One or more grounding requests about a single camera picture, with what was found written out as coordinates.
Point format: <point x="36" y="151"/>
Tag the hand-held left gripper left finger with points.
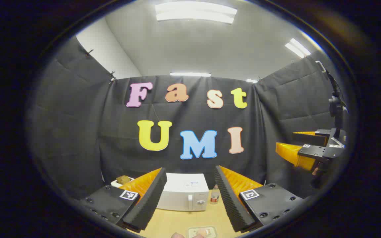
<point x="150" y="201"/>

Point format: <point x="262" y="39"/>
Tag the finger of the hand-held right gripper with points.
<point x="319" y="137"/>
<point x="311" y="152"/>

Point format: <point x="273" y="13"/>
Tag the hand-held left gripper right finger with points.
<point x="228" y="201"/>

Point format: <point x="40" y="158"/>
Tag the white microwave oven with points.
<point x="180" y="195"/>

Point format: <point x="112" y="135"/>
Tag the sugar-coated cream bread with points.
<point x="201" y="233"/>

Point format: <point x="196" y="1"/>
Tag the clear bottle with red label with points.
<point x="214" y="196"/>

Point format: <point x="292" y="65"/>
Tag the small white rectangular plate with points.
<point x="212" y="231"/>

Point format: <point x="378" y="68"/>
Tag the brown toast slice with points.
<point x="123" y="179"/>

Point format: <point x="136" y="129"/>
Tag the white toaster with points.
<point x="115" y="183"/>

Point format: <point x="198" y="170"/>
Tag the ceiling light panel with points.
<point x="297" y="48"/>
<point x="195" y="12"/>
<point x="251" y="80"/>
<point x="190" y="74"/>

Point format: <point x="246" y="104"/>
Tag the black backdrop cloth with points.
<point x="78" y="132"/>

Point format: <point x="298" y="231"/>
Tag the black cloth clip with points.
<point x="112" y="75"/>
<point x="89" y="52"/>

